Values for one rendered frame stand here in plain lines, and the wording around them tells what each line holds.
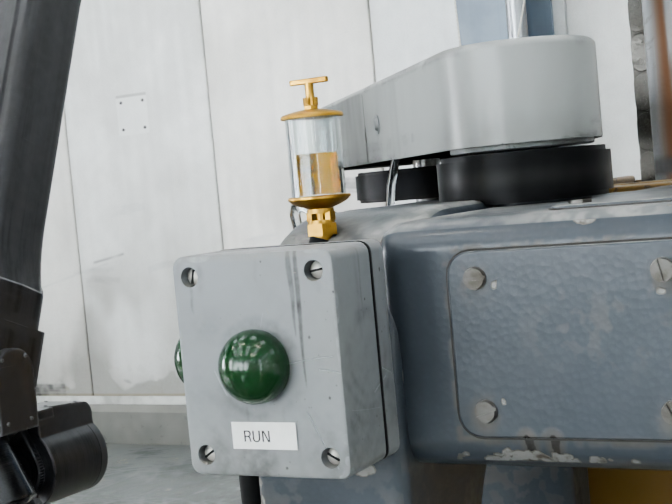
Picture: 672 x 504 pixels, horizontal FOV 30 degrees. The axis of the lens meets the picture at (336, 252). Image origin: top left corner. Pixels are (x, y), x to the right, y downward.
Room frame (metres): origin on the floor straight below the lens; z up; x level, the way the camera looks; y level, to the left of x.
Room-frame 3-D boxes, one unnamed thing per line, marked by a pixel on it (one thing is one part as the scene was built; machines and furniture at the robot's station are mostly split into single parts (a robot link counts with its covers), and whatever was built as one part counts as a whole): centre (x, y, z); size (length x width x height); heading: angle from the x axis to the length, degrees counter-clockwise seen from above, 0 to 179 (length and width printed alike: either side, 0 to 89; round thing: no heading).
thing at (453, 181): (0.65, -0.10, 1.35); 0.09 x 0.09 x 0.03
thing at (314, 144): (0.57, 0.01, 1.37); 0.03 x 0.02 x 0.03; 61
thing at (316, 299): (0.51, 0.02, 1.29); 0.08 x 0.05 x 0.09; 61
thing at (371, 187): (1.04, -0.08, 1.35); 0.12 x 0.12 x 0.04
